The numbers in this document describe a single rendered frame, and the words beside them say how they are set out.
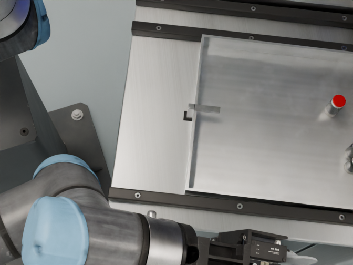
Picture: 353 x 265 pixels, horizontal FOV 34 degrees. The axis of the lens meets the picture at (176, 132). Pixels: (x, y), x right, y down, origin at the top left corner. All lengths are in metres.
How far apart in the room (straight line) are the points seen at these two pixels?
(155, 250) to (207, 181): 0.34
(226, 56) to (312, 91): 0.15
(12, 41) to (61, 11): 1.17
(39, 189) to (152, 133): 0.32
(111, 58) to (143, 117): 1.03
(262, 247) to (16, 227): 0.26
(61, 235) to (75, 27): 1.51
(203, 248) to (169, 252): 0.03
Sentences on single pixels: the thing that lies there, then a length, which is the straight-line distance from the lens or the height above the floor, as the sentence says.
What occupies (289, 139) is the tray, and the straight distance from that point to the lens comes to 0.95.
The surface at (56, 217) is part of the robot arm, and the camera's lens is 0.56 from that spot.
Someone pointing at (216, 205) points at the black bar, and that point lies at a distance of 0.88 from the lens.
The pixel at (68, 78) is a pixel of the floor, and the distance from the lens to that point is 1.94.
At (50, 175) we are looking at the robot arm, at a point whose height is 1.13.
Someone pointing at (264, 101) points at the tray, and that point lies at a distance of 0.96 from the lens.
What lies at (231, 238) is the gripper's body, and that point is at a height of 1.12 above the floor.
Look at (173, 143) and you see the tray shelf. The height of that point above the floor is 0.88.
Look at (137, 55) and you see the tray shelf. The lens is 0.98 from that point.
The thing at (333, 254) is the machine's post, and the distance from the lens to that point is 1.11.
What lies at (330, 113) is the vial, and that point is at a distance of 0.96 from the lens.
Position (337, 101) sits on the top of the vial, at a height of 0.93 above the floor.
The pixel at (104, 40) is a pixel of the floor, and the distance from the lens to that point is 1.99.
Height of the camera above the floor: 1.76
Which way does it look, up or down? 72 degrees down
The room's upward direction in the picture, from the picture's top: 6 degrees clockwise
